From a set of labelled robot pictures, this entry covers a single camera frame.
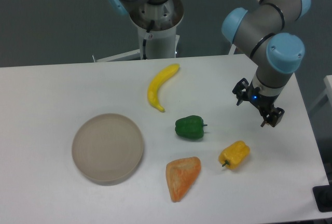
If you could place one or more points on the beige round plate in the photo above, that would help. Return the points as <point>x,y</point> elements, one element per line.
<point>108,148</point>

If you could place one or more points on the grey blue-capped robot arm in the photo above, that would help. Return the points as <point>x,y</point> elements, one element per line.
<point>258,34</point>

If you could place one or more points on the orange triangular bread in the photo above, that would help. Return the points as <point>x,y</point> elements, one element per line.
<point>181,175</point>

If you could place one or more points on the green bell pepper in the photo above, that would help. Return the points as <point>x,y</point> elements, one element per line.
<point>190,127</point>

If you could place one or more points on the black clamp at table edge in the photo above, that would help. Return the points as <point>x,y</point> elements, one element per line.
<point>322,195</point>

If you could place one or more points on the yellow bell pepper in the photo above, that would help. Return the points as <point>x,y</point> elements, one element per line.
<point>232,156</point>

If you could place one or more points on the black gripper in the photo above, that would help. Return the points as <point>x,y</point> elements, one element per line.
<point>262,97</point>

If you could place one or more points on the white furniture at right edge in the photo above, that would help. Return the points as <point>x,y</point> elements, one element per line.
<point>322,99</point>

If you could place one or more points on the yellow banana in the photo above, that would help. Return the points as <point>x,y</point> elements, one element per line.
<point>157,82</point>

